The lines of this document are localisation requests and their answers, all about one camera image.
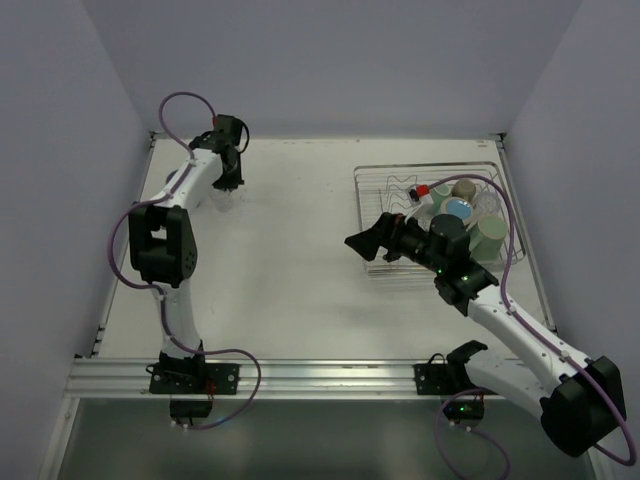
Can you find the purple plastic cup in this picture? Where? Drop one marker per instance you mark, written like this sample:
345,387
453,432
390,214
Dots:
170,177

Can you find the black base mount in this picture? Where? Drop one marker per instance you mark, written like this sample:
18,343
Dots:
192,375
446,374

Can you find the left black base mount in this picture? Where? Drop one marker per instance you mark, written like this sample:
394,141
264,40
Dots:
192,375

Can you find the right black controller box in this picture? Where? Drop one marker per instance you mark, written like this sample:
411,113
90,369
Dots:
465,412

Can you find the blue cup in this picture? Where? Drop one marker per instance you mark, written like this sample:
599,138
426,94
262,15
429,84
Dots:
459,208

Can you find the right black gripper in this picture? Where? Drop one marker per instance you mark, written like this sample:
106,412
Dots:
393,236

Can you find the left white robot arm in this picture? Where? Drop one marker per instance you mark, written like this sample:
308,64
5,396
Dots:
163,251

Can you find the small mint green cup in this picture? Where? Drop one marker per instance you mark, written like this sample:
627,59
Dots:
438,195

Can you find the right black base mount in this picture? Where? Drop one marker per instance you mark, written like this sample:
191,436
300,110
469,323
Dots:
446,374

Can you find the black controller box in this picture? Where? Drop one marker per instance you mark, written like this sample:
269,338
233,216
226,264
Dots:
465,412
187,412

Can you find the aluminium mounting rail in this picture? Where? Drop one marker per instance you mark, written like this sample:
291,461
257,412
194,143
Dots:
128,378

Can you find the large green cup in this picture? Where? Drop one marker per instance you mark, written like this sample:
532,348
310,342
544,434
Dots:
487,237

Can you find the left black controller box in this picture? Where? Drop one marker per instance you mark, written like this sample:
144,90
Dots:
187,412

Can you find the beige cup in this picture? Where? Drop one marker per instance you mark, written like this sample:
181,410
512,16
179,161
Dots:
465,189

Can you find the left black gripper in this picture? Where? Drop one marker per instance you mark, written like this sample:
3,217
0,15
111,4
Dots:
227,179

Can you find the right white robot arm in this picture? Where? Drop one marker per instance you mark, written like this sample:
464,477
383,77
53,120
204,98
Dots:
579,400

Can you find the clear plastic cup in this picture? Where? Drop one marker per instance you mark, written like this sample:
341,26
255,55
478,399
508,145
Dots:
487,202
223,200

